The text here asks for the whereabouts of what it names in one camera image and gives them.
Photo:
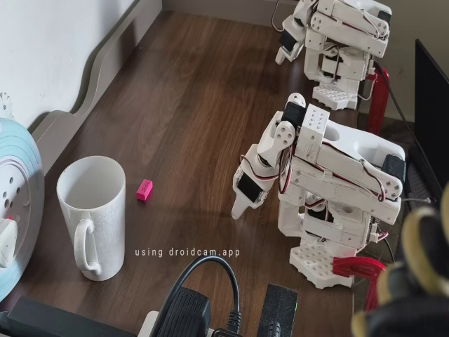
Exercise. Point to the white follower gripper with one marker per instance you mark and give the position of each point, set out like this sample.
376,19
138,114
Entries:
248,188

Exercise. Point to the white leader handle gripper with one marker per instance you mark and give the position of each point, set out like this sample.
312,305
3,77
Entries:
288,47

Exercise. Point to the white leader robot arm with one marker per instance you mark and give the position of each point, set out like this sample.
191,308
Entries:
343,35

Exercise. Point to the small pink block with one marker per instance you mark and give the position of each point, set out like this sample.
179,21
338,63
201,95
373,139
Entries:
144,190

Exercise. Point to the white follower robot arm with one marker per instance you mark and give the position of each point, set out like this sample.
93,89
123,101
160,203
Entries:
350,168

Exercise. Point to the black box with green light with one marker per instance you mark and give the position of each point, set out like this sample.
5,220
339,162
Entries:
279,309

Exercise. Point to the red table clamp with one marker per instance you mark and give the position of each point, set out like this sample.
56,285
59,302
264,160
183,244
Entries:
354,267
379,105

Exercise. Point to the black power adapter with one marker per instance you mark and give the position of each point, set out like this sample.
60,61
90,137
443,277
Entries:
182,312

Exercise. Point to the white ceramic mug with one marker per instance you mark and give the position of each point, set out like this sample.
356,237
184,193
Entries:
98,224

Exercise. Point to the black monitor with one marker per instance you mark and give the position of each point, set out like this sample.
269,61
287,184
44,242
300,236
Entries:
435,105

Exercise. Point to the blurred black yellow object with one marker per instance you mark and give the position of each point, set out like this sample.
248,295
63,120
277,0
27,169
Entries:
421,263

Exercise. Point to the flat black device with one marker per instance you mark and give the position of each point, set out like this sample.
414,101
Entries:
52,321

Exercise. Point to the white power plug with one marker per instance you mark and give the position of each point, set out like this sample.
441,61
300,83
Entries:
7,242

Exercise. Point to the white gear-shaped object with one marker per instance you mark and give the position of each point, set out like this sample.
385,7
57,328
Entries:
5,105

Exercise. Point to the grey wavy furniture frame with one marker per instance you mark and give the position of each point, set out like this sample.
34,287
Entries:
105,56

